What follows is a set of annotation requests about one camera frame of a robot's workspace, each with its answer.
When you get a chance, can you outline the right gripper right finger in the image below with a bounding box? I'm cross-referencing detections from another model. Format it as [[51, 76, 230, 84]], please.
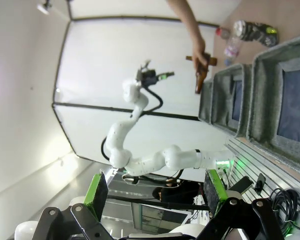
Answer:
[[194, 169, 285, 240]]

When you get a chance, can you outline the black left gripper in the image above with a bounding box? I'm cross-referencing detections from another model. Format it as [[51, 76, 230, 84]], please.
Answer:
[[140, 69, 176, 86]]

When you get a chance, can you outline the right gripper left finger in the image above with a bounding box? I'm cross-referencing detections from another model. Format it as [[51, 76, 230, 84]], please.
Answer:
[[32, 171, 114, 240]]

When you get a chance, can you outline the brown glass bottle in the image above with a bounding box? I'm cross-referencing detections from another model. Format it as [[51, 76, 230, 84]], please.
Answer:
[[194, 65, 211, 95], [185, 54, 219, 67]]

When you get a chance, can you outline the clear plastic bottle pink label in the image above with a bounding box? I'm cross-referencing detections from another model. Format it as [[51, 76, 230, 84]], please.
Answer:
[[223, 24, 244, 66]]

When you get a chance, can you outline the person's right forearm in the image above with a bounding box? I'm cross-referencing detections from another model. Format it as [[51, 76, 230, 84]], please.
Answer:
[[165, 0, 206, 48]]

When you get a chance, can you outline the grey fabric basket labelled Bottle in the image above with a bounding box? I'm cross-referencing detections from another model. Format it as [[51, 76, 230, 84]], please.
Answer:
[[197, 77, 215, 125]]

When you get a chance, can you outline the grey fabric basket labelled Plastic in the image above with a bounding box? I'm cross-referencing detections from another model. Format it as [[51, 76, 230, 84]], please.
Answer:
[[210, 63, 253, 138]]

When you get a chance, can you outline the grey fabric basket labelled Can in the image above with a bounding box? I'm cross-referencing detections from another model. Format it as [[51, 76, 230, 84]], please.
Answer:
[[246, 33, 300, 177]]

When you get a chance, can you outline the crushed black can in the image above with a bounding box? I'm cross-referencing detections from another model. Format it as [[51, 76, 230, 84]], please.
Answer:
[[233, 19, 280, 48]]

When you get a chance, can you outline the person's right hand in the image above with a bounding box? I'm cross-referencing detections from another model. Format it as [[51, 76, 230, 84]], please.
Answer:
[[191, 37, 211, 74]]

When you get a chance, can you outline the smartphone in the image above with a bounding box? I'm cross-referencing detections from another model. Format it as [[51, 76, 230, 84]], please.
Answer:
[[230, 175, 255, 194]]

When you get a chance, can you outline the seated person with black hair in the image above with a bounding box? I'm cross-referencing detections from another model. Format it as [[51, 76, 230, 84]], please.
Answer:
[[151, 181, 201, 205]]

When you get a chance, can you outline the small black device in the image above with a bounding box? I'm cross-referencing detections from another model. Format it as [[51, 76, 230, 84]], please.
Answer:
[[254, 172, 267, 196]]

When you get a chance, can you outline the ceiling lamp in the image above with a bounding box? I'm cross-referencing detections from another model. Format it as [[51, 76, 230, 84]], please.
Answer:
[[36, 0, 53, 16]]

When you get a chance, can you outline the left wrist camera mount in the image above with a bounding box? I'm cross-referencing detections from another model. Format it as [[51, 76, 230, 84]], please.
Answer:
[[136, 59, 152, 81]]

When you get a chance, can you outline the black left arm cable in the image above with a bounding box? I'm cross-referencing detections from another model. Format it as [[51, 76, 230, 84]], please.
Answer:
[[139, 83, 165, 117]]

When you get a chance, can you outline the aluminium profile rail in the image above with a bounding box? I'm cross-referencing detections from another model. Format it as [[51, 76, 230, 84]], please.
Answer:
[[223, 136, 300, 240]]

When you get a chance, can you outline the white screen with black frame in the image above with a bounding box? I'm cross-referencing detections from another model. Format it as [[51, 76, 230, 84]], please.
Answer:
[[50, 14, 222, 162]]

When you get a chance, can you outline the coiled black cable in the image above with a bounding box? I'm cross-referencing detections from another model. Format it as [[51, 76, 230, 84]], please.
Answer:
[[268, 188, 300, 229]]

